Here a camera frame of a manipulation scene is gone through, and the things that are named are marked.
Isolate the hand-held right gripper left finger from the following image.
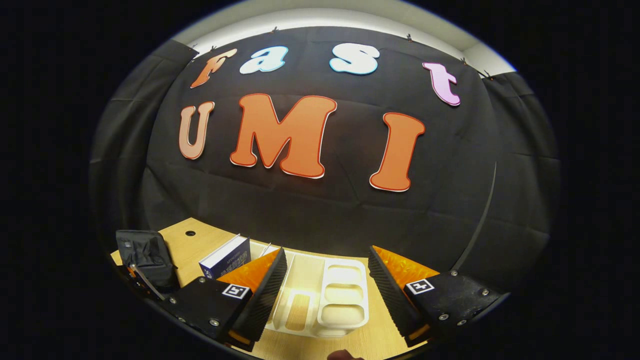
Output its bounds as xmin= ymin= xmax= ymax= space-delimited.
xmin=167 ymin=246 xmax=288 ymax=352

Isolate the white bookshelf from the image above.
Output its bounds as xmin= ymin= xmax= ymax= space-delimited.
xmin=235 ymin=237 xmax=371 ymax=338

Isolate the blue cover book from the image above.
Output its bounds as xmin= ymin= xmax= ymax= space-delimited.
xmin=199 ymin=234 xmax=251 ymax=280

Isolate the black schoolbag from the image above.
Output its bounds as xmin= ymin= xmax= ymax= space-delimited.
xmin=116 ymin=230 xmax=181 ymax=301

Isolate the black backdrop cloth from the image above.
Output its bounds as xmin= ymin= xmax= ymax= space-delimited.
xmin=89 ymin=26 xmax=561 ymax=296

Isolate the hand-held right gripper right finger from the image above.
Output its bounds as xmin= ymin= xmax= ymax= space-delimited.
xmin=368 ymin=245 xmax=503 ymax=348

